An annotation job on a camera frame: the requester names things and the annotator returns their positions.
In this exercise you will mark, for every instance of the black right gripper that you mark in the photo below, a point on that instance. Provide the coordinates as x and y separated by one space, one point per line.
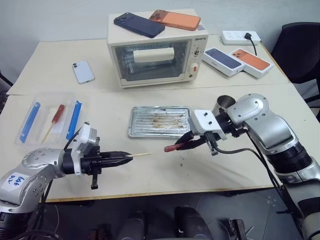
212 143

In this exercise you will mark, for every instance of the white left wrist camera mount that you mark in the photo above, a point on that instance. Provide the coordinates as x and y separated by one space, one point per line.
83 140

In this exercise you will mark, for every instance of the white handwritten label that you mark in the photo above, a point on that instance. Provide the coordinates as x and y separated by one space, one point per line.
15 182

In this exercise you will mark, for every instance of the light blue smartphone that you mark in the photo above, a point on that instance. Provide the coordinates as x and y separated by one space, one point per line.
83 72

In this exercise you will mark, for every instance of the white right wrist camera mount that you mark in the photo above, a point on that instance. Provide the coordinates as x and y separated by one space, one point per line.
205 122

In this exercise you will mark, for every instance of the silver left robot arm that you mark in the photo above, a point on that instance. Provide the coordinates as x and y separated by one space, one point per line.
37 165

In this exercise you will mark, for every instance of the steel cup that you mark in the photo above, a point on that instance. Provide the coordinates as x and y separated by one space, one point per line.
222 103

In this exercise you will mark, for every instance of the phone box orange print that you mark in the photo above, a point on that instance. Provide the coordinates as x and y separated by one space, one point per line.
255 63

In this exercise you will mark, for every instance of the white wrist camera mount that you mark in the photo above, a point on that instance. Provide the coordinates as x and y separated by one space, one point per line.
83 140
205 122

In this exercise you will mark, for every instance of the blue plastic strip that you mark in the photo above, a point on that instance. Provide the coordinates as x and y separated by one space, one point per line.
74 120
29 122

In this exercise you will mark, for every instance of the orange smartphone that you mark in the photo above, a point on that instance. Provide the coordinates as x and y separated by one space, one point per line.
177 21

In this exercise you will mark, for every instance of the dark chair at edge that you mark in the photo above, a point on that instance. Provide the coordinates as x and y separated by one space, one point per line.
3 90

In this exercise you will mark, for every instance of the white power strip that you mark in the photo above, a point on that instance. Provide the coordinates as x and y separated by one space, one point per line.
235 37

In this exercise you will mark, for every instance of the metal baking tray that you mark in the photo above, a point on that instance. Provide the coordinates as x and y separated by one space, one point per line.
155 122

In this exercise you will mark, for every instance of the red sausage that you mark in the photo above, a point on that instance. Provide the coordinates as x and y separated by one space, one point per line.
170 148
58 114

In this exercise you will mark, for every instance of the phone box dark blue print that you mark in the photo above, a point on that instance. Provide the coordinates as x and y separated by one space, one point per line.
222 61

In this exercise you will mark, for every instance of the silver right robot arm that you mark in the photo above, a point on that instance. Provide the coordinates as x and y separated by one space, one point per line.
272 130

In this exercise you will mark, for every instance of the clear plastic tray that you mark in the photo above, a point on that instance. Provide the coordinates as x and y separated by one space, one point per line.
37 100

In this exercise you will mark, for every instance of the black office chair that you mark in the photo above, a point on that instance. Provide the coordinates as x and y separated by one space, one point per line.
297 55

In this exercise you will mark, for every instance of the sausage on skewer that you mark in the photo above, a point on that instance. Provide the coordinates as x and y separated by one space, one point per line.
56 131

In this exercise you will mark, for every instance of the dark rounded shape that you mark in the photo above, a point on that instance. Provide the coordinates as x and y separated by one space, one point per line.
137 225

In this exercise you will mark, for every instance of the cream toaster oven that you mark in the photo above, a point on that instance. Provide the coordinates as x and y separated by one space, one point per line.
150 65

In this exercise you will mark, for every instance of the dark blue smartphone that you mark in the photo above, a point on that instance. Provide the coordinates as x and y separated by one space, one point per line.
140 25

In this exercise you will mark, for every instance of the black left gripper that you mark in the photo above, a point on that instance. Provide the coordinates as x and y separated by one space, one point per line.
93 162

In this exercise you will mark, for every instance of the wooden skewer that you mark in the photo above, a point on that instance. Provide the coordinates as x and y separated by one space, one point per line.
141 154
47 133

